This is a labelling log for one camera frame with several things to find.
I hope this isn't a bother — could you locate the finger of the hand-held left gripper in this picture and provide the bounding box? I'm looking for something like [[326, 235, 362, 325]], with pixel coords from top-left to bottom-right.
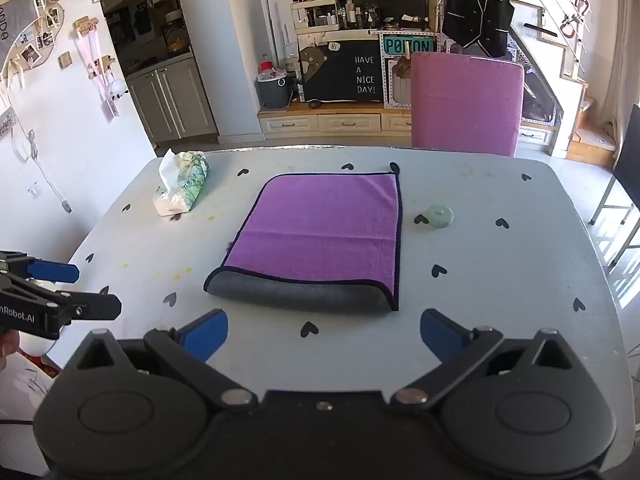
[[0, 251, 80, 284], [0, 272, 123, 322]]

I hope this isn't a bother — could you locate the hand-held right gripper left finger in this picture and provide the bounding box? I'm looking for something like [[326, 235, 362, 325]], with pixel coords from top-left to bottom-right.
[[65, 309, 259, 408]]

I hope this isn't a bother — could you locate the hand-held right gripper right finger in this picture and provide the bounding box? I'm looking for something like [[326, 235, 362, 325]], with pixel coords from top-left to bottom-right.
[[390, 309, 581, 407]]

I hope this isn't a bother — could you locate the purple and grey towel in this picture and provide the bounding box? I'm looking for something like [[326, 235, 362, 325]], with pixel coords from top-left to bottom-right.
[[204, 162, 403, 312]]

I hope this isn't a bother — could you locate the person's left hand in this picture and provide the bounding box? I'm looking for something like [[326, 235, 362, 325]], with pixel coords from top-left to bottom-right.
[[0, 332, 22, 372]]

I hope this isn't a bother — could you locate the pale green tape roll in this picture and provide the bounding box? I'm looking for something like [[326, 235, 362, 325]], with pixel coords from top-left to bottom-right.
[[414, 203, 454, 230]]

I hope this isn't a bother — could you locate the green tissue pack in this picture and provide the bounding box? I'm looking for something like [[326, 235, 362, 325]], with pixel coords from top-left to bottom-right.
[[152, 149, 209, 219]]

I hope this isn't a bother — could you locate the grey kitchen cabinet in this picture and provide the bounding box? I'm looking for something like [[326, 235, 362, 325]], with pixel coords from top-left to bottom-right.
[[124, 56, 219, 144]]

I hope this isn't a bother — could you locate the pink upholstered chair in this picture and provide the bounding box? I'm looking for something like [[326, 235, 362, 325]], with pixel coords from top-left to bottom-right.
[[410, 52, 525, 157]]

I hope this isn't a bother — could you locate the cream drawer cabinet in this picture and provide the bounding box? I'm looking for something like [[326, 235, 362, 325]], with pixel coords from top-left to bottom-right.
[[257, 102, 414, 136]]

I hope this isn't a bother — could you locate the grey bucket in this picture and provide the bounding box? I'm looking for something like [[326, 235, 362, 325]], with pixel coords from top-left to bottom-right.
[[256, 73, 297, 110]]

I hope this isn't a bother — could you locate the black chair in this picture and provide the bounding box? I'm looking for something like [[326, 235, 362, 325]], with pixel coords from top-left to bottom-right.
[[589, 104, 640, 267]]

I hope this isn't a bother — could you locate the white perforated box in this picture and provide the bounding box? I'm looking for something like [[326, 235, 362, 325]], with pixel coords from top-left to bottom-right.
[[382, 53, 414, 110]]

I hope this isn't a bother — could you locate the black chalkboard sign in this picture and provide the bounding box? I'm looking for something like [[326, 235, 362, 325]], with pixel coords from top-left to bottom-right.
[[299, 38, 384, 104]]

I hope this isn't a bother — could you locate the teal letter sign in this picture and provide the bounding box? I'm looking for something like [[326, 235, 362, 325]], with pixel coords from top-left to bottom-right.
[[382, 34, 437, 56]]

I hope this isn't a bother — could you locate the white staircase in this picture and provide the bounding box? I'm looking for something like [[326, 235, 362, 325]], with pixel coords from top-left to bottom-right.
[[510, 0, 617, 162]]

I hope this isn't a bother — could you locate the black vest with white trim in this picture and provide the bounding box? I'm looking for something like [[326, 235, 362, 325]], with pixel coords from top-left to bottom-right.
[[442, 0, 516, 59]]

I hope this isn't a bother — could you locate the white shelf rack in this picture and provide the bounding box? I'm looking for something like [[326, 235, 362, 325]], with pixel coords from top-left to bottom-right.
[[291, 0, 347, 31]]

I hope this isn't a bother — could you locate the white wall cable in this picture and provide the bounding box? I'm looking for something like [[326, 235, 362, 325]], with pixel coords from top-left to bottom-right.
[[12, 129, 74, 214]]

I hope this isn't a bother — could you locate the wall photo collage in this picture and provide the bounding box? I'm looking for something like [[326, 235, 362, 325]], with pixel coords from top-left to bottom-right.
[[0, 0, 69, 82]]

